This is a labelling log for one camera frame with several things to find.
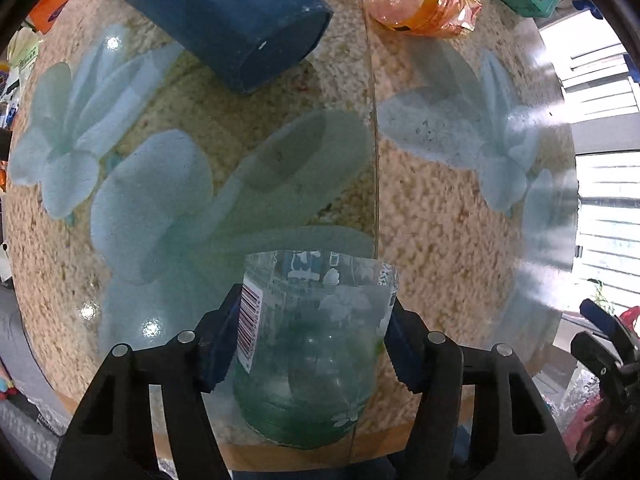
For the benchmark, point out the dark blue tumbler cup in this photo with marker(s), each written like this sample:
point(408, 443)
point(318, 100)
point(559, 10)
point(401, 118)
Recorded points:
point(246, 43)

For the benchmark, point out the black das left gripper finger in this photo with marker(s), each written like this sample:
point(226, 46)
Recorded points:
point(619, 383)

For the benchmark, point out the orange paper bag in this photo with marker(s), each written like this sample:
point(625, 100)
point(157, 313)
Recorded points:
point(45, 13)

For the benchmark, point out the clear cut plastic bottle cup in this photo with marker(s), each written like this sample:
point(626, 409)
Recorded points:
point(310, 331)

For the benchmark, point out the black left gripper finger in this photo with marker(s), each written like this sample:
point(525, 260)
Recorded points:
point(624, 339)

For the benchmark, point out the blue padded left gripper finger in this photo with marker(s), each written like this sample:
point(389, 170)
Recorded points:
point(480, 415)
point(111, 435)

